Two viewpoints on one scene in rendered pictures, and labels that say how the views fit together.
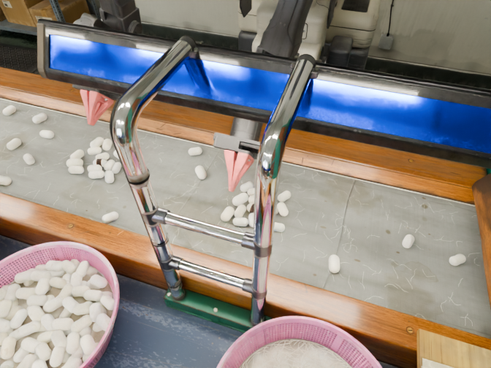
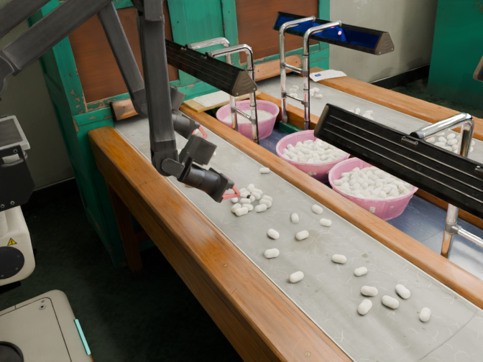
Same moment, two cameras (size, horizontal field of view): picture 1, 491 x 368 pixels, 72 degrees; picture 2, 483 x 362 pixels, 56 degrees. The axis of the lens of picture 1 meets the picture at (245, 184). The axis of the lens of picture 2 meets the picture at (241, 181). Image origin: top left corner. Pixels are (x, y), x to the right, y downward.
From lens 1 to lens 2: 1.84 m
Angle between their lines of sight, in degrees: 93
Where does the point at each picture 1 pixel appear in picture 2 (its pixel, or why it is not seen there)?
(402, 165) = (116, 139)
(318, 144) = (129, 158)
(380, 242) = not seen: hidden behind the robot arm
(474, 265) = not seen: hidden behind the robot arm
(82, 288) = (292, 154)
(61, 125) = (257, 245)
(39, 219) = (300, 174)
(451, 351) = (197, 106)
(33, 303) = (315, 158)
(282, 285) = (220, 128)
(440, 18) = not seen: outside the picture
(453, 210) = (126, 131)
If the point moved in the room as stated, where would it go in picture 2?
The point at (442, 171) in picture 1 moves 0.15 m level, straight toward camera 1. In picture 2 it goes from (107, 133) to (144, 128)
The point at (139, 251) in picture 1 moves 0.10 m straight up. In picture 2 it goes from (261, 150) to (259, 123)
